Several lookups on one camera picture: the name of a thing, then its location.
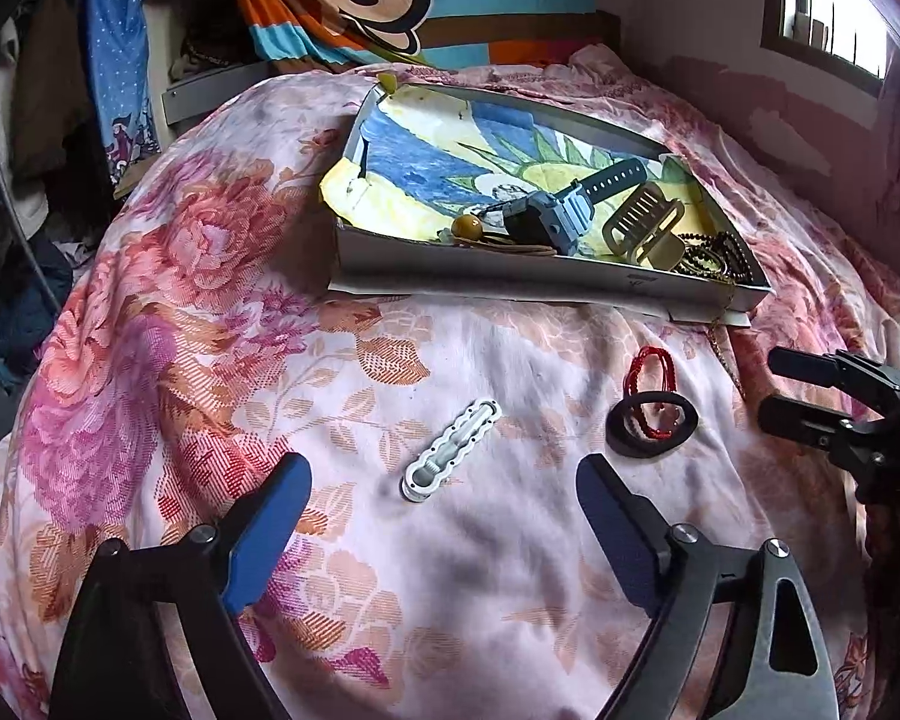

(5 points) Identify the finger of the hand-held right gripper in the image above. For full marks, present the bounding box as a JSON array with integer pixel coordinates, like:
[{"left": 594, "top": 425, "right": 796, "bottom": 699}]
[
  {"left": 767, "top": 347, "right": 900, "bottom": 412},
  {"left": 757, "top": 394, "right": 900, "bottom": 475}
]

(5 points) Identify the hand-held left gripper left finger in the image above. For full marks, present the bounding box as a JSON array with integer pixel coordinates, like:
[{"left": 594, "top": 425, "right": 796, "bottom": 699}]
[{"left": 49, "top": 453, "right": 314, "bottom": 720}]

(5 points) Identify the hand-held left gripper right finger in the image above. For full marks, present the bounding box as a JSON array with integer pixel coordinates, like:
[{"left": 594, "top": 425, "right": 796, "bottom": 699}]
[{"left": 576, "top": 454, "right": 841, "bottom": 720}]

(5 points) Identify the black hair tie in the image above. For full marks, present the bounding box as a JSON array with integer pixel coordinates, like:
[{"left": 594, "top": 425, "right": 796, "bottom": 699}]
[{"left": 605, "top": 390, "right": 700, "bottom": 460}]

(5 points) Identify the red hair tie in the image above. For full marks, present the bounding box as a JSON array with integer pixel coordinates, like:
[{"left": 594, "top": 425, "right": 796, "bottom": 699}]
[{"left": 622, "top": 346, "right": 681, "bottom": 442}]

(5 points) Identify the dark beaded necklace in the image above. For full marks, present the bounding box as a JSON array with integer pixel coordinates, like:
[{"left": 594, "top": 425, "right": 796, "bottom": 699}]
[{"left": 673, "top": 231, "right": 752, "bottom": 287}]

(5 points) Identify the white hair clip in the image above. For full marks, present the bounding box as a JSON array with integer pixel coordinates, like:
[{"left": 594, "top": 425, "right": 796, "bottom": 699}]
[{"left": 400, "top": 399, "right": 503, "bottom": 503}]

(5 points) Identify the beige hair claw clip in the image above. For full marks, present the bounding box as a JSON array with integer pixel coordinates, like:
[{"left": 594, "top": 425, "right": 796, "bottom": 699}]
[{"left": 600, "top": 182, "right": 689, "bottom": 272}]

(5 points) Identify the blue smartwatch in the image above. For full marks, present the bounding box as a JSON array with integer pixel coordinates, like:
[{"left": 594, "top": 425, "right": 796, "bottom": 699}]
[{"left": 480, "top": 156, "right": 646, "bottom": 257}]

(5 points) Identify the brown hair tie yellow bead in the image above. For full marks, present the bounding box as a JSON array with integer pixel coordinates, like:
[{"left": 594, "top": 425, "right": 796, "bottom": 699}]
[{"left": 441, "top": 214, "right": 548, "bottom": 250}]

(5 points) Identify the cardboard box lid with drawing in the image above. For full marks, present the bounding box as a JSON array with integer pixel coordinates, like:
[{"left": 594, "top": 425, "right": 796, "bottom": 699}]
[{"left": 322, "top": 79, "right": 771, "bottom": 329}]

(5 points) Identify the pile of dark clothes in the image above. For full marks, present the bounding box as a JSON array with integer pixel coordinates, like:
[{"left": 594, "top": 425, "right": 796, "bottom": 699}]
[{"left": 0, "top": 229, "right": 76, "bottom": 387}]

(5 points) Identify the window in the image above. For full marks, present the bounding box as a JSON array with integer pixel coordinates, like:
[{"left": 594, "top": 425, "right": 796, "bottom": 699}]
[{"left": 759, "top": 0, "right": 900, "bottom": 97}]

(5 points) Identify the hanging brown coat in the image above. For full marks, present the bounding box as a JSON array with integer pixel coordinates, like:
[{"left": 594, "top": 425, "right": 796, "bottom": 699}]
[{"left": 11, "top": 0, "right": 95, "bottom": 192}]

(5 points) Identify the narrow blue dotted wardrobe curtain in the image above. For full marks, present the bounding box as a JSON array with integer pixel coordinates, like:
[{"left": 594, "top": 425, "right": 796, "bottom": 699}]
[{"left": 82, "top": 0, "right": 160, "bottom": 192}]

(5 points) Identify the striped monkey blanket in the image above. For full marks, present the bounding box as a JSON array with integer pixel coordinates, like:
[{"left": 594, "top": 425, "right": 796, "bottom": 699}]
[{"left": 229, "top": 0, "right": 599, "bottom": 76}]

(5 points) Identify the gold chain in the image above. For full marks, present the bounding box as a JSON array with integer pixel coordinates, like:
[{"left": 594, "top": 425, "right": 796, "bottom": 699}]
[{"left": 707, "top": 281, "right": 749, "bottom": 400}]

